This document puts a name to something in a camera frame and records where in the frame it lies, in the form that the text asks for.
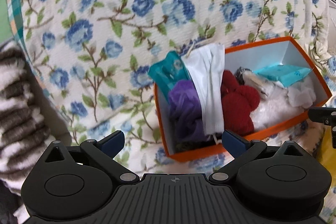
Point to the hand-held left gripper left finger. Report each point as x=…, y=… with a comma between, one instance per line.
x=113, y=142

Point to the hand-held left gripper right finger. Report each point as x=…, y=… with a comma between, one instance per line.
x=233, y=144

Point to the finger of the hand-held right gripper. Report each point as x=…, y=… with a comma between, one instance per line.
x=321, y=113

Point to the red knitted cloth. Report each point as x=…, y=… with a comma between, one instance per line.
x=236, y=108

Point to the orange cardboard box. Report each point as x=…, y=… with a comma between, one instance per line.
x=197, y=154

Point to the white plush toy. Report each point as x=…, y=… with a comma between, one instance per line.
x=273, y=111

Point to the light teal tissue pack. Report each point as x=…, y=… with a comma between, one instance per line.
x=288, y=75

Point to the white face mask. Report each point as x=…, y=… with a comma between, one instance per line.
x=210, y=87

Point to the purple fleece cloth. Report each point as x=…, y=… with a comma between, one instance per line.
x=183, y=106

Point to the teal printed face mask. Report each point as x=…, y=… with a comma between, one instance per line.
x=165, y=74

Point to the yellow packing tape roll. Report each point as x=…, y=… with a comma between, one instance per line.
x=329, y=153

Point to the brown white striped blanket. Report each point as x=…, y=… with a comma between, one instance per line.
x=21, y=113

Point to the green plaid-edged cloth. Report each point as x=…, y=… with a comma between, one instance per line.
x=5, y=16

